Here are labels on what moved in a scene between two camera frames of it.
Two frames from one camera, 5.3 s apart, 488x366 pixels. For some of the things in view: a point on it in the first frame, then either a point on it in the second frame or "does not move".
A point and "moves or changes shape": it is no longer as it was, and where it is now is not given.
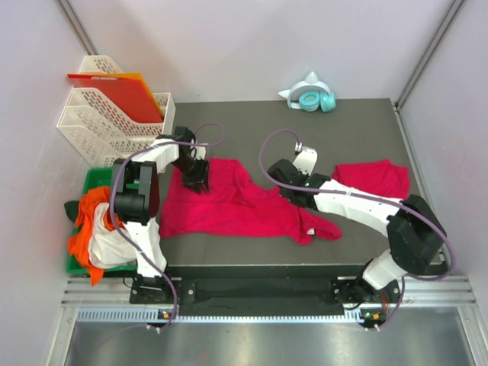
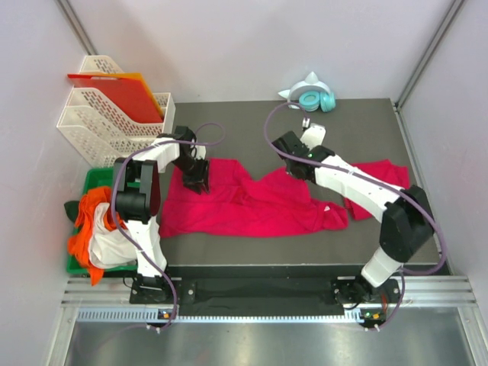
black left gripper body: (194, 171) does not move
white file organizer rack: (109, 134) does not move
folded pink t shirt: (378, 177) does not move
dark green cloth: (72, 208) does not move
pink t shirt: (235, 202) moves or changes shape
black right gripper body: (287, 195) -> (290, 169)
